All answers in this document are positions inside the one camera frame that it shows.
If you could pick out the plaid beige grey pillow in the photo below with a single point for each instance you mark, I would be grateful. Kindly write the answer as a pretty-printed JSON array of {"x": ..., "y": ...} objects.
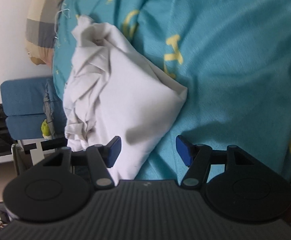
[{"x": 40, "y": 30}]

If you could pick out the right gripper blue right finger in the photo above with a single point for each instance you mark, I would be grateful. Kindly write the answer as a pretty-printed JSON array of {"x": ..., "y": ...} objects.
[{"x": 198, "y": 160}]

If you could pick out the grey cloth on blue furniture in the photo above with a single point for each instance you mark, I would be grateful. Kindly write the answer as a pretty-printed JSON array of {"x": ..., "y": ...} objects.
[{"x": 52, "y": 105}]

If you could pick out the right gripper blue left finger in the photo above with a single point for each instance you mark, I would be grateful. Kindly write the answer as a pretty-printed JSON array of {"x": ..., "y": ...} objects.
[{"x": 99, "y": 159}]

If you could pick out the black chair frame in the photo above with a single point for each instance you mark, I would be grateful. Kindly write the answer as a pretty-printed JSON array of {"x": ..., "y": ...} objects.
[{"x": 30, "y": 152}]

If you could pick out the teal bedsheet with yellow prints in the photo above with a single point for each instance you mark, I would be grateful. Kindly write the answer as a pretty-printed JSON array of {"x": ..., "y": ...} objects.
[{"x": 233, "y": 57}]

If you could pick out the yellow green plush toy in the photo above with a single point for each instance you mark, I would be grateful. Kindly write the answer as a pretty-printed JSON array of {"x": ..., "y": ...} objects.
[{"x": 46, "y": 133}]

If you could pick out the blue cloth covered furniture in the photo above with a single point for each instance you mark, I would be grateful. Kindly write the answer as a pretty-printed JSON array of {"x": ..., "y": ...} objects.
[{"x": 22, "y": 101}]

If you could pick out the light grey white garment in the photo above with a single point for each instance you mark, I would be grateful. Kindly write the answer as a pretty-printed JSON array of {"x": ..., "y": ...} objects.
[{"x": 113, "y": 90}]

